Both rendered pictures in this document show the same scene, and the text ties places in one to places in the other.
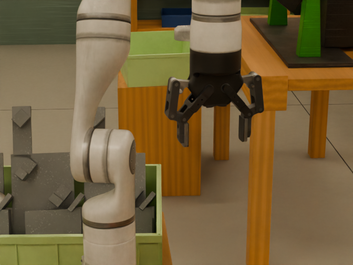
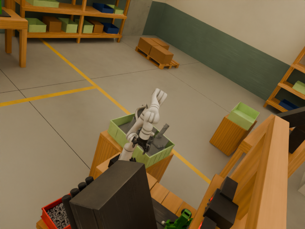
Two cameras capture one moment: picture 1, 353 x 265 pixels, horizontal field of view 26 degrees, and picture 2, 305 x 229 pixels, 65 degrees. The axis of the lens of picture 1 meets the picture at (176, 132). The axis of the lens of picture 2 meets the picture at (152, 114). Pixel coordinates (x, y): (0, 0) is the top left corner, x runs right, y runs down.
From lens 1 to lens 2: 1.13 m
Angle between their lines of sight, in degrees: 33
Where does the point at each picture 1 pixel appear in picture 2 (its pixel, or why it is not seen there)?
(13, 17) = (240, 76)
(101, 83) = (138, 126)
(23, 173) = not seen: hidden behind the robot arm
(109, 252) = (124, 153)
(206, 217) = (222, 162)
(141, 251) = (145, 157)
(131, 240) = (129, 154)
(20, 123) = not seen: hidden behind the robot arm
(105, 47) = (141, 121)
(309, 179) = not seen: hidden behind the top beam
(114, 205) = (127, 147)
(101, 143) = (130, 136)
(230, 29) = (144, 135)
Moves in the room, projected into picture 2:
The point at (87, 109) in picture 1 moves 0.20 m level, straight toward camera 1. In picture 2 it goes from (133, 128) to (116, 136)
